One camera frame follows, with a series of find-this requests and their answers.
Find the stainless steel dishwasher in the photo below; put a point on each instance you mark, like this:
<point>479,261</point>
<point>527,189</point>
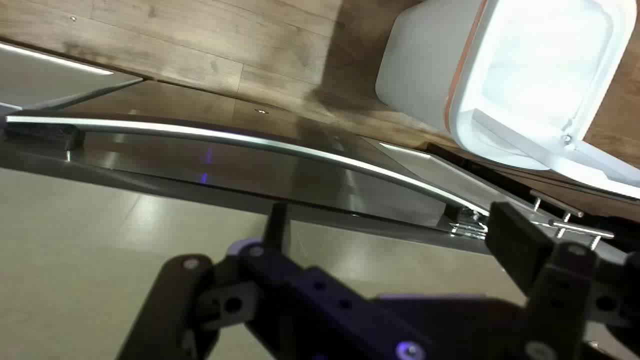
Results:
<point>248,179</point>

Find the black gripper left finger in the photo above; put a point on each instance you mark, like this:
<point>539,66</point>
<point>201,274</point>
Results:
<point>165,327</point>

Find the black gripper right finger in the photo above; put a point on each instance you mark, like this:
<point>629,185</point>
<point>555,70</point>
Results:
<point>556,280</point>

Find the silver dishwasher handle bar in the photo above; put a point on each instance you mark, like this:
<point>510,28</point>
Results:
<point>189,131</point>

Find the white plastic trash bin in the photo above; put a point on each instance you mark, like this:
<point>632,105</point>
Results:
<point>514,80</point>

